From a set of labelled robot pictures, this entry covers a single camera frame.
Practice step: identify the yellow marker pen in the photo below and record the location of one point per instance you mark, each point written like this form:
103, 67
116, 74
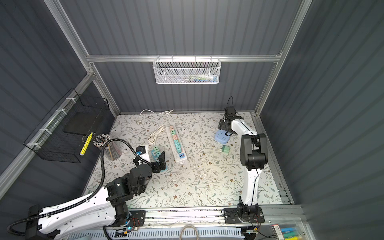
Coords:
86, 144

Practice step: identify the pencil cup holder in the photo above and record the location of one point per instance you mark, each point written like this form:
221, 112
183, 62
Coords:
112, 150

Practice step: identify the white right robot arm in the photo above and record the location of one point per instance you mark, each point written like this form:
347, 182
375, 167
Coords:
253, 157

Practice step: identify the black wire mesh basket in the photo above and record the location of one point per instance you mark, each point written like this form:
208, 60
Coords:
61, 137

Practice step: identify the white wire mesh basket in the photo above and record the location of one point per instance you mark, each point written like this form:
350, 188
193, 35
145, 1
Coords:
187, 72

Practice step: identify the blue square power socket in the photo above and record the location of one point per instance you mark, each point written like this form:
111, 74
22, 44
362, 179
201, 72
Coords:
222, 136

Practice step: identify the white multicolour power strip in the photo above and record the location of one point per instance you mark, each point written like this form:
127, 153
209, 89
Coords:
180, 158

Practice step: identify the clear box of markers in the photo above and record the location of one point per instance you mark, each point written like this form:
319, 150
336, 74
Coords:
282, 232

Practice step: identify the teal power strip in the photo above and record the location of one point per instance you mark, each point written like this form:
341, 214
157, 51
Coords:
157, 156

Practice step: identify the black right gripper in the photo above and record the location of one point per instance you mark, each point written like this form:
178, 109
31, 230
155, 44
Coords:
222, 125

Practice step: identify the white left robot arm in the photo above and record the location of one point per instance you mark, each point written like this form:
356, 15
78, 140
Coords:
105, 207

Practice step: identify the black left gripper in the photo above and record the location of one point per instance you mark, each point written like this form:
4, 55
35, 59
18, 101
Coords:
161, 163

